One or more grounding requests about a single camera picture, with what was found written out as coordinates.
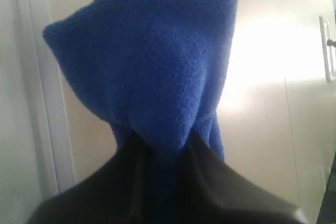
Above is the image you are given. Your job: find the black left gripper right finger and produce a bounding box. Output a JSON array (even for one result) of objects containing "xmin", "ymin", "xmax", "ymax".
[{"xmin": 162, "ymin": 132, "xmax": 302, "ymax": 223}]

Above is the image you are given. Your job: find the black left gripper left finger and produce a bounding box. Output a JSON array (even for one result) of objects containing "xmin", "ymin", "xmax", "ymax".
[{"xmin": 28, "ymin": 141, "xmax": 163, "ymax": 223}]

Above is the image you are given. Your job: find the blue cloth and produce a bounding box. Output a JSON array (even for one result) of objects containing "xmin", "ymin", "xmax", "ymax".
[{"xmin": 43, "ymin": 0, "xmax": 238, "ymax": 158}]

